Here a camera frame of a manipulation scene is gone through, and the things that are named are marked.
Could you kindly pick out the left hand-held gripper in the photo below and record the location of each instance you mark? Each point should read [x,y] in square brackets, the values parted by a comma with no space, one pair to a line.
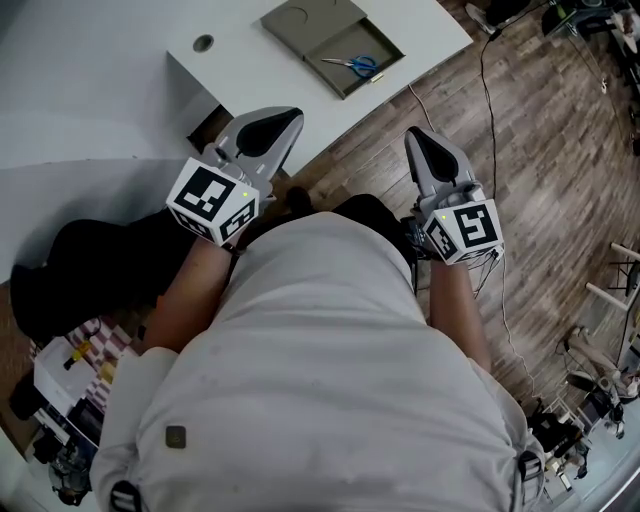
[227,165]

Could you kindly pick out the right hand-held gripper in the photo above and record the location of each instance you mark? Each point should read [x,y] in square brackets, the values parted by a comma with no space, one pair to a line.
[465,225]

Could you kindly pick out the grey-brown drawer box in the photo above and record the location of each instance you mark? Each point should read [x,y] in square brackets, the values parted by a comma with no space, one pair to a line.
[320,25]

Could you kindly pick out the person's right forearm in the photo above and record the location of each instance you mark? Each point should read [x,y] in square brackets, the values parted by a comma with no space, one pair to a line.
[455,310]

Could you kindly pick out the person's left forearm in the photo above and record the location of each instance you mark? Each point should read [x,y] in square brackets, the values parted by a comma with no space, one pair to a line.
[195,290]

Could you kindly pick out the white storage box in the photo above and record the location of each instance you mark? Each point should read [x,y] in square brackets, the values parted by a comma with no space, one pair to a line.
[60,380]

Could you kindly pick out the person's black shoe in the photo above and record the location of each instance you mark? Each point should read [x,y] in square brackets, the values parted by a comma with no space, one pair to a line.
[299,199]

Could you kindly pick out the white wooden rack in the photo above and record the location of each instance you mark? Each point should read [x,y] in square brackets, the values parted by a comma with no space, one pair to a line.
[622,295]

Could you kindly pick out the person's light grey shirt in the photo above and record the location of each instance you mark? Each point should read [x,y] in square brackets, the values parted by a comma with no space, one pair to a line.
[320,375]

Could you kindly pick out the pink checkered mat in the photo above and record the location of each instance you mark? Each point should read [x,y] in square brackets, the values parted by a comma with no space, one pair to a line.
[117,345]

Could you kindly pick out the small grey shirt badge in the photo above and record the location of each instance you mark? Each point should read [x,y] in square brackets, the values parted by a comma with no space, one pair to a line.
[176,436]

